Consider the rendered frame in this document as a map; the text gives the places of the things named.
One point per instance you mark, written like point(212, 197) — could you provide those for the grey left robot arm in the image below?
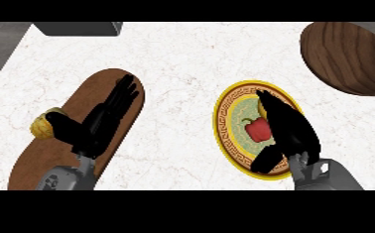
point(66, 177)

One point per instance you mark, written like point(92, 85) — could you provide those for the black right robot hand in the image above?
point(289, 128)

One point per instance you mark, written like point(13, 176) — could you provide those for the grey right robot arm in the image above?
point(320, 175)

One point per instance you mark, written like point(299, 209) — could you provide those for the red bell pepper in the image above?
point(258, 130)

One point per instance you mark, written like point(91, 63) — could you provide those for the brown oval cutting board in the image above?
point(73, 134)

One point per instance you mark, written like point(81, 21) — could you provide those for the yellow bumpy fruit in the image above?
point(41, 128)

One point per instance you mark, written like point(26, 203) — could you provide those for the brown wooden bowl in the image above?
point(342, 57)

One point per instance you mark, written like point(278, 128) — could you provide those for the yellow patterned plate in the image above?
point(233, 128)

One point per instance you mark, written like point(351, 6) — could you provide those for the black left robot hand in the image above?
point(100, 124)

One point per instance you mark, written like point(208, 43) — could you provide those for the dark grey appliance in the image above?
point(81, 28)

